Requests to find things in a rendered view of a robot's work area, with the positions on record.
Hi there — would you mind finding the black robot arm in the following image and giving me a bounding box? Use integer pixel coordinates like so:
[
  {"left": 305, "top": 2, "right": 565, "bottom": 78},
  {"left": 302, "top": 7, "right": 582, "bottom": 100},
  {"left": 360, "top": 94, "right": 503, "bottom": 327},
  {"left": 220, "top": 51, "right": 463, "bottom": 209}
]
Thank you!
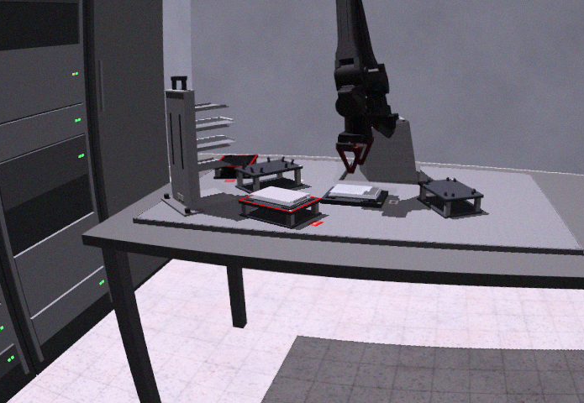
[{"left": 334, "top": 0, "right": 399, "bottom": 138}]

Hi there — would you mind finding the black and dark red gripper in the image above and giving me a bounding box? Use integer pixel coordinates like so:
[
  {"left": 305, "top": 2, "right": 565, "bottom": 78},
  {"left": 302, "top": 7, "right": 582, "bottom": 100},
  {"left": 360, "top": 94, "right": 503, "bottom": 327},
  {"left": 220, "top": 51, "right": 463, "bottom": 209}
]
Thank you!
[{"left": 336, "top": 117, "right": 374, "bottom": 174}]

